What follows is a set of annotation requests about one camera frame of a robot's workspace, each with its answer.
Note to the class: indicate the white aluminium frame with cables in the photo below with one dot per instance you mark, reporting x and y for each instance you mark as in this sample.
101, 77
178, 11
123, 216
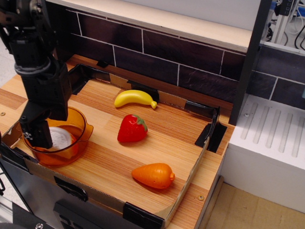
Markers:
285, 26

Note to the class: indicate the white ridged sink drainboard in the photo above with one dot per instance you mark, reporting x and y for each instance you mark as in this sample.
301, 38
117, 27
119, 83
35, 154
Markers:
266, 153

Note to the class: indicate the white and orange toy sushi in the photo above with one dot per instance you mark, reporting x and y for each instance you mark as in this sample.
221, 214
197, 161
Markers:
63, 143

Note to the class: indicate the cardboard fence with black tape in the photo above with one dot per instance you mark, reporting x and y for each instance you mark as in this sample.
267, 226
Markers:
100, 181

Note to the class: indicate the orange transparent plastic pot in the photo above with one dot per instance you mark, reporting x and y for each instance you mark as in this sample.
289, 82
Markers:
77, 125

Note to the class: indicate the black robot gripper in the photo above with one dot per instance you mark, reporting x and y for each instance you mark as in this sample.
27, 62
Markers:
48, 90

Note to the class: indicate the red toy strawberry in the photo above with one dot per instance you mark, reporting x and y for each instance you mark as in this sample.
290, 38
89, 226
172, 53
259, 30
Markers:
132, 129

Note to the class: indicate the yellow toy banana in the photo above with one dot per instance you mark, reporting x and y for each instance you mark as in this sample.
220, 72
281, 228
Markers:
134, 96

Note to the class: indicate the dark brick backsplash shelf unit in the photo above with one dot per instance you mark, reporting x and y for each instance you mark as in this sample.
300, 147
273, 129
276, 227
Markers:
201, 61

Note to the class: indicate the orange toy carrot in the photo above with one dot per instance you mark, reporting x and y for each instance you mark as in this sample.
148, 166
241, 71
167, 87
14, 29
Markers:
157, 175

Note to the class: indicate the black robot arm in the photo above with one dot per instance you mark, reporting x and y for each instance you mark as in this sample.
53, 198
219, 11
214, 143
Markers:
25, 31

